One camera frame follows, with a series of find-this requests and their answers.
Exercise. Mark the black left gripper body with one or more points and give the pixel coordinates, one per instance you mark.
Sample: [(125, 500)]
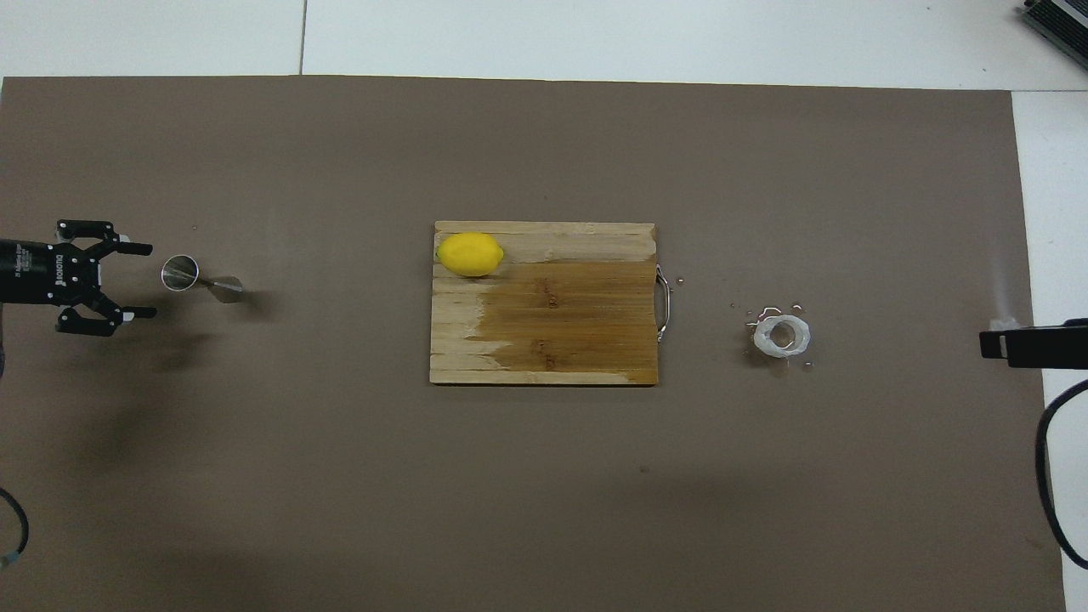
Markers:
[(42, 272)]

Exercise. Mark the steel double jigger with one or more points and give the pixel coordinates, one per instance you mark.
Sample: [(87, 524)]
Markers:
[(180, 273)]

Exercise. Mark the clear plastic cup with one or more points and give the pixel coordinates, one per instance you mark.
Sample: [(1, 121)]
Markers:
[(769, 336)]

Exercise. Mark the brown paper table mat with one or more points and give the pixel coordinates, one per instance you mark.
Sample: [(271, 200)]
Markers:
[(340, 510)]

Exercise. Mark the grey ribbed device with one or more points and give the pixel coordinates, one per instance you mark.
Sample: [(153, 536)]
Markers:
[(1058, 21)]

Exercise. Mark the yellow lemon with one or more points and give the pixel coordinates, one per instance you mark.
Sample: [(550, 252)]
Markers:
[(469, 254)]

